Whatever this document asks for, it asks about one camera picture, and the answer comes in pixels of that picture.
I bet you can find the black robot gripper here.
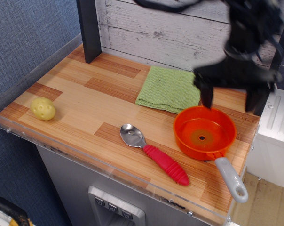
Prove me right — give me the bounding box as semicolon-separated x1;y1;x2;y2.
193;44;283;112

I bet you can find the orange pan with grey handle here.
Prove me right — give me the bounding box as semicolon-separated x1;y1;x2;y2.
173;106;248;203

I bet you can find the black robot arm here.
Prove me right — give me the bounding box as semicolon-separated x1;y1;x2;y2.
193;0;283;112

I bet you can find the white ribbed toy sink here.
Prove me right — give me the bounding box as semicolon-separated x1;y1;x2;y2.
258;89;284;142

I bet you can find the green folded cloth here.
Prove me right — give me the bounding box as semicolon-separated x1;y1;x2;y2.
135;66;200;114

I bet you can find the clear acrylic table guard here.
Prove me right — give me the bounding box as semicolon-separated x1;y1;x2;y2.
0;31;250;226

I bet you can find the silver dispenser button panel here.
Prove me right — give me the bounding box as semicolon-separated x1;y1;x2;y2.
88;186;146;226

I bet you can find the grey toy kitchen cabinet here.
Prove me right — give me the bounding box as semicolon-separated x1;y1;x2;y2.
35;144;211;226

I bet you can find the yellow toy potato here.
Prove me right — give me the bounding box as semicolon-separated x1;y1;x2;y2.
30;97;56;121

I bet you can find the yellow object at bottom left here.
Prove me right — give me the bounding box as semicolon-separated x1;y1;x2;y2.
9;218;33;226

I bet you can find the black right upright post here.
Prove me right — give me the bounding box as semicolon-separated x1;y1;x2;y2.
253;0;284;117

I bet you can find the black upright post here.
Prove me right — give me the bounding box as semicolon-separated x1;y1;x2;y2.
76;0;102;63
253;0;284;117

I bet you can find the metal spoon with red handle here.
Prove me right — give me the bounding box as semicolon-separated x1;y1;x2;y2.
120;124;189;186

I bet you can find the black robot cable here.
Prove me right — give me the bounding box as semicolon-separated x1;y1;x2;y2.
132;0;204;14

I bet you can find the black left upright post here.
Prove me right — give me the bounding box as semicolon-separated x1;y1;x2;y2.
76;0;102;63

